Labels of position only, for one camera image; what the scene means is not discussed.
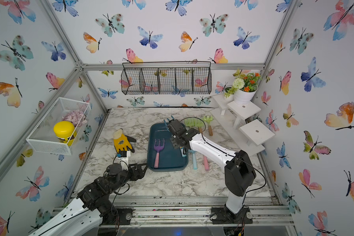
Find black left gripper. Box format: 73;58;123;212
108;162;148;195

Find blue fork white handle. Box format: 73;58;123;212
180;147;186;157

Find green rake wooden handle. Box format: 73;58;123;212
203;115;214;136
184;118;195;128

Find green fork wooden handle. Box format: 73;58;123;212
194;118;204;133

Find purple rake pink handle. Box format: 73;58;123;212
154;139;165;169

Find purple fork pink handle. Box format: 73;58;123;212
203;155;209;171

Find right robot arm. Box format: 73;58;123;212
165;119;257;225

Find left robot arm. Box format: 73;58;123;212
30;163;148;236

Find dark teal storage box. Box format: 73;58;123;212
147;123;188;172

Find yellow black garden glove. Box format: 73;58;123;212
113;129;137;153

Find small white pot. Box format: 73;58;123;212
224;87;234;102

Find white stepped wooden shelf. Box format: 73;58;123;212
211;95;275;156

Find white flower pot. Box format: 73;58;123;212
234;89;256;105

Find pink items bag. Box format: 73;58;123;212
62;110;88;127

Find yellow lidded jar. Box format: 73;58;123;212
53;121;77;147

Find artificial flowers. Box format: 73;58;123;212
231;70;262;94

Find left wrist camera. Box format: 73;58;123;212
117;150;131;164

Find black wire wall basket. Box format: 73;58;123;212
120;61;212;97

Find white wire wall basket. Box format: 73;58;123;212
26;97;91;155

